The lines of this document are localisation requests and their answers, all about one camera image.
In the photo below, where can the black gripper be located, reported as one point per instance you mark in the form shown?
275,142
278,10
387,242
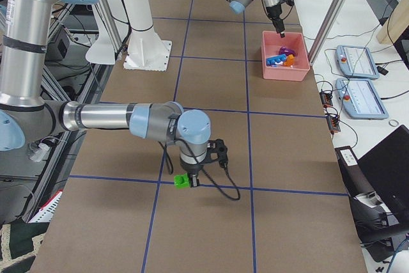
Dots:
191,168
274,13

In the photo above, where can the green two-stud block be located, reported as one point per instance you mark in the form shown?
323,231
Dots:
181,181

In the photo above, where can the purple block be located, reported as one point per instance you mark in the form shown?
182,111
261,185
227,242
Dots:
287,51

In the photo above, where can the long blue four-stud block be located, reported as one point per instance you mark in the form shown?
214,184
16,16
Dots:
275,60

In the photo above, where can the orange block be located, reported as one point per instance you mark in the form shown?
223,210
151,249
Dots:
290,59

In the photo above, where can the pink plastic box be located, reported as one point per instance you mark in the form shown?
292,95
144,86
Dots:
270,45

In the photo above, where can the upper teach pendant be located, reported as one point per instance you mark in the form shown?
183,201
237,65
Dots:
357,62

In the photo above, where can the teach pendant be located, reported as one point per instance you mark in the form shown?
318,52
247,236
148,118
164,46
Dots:
357,62
360,100

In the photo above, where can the small black circuit board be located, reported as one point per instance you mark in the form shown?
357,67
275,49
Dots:
326,99

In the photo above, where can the lower teach pendant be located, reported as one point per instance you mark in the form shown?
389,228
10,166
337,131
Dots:
360,100

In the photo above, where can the orange black circuit board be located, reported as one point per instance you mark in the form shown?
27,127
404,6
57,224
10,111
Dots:
333,123

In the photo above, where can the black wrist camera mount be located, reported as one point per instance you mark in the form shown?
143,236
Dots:
217,151
288,2

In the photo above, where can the aluminium frame post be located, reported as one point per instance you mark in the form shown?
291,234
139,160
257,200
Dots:
328,22

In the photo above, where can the white camera pillar with base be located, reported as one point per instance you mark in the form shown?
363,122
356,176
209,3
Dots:
146,51

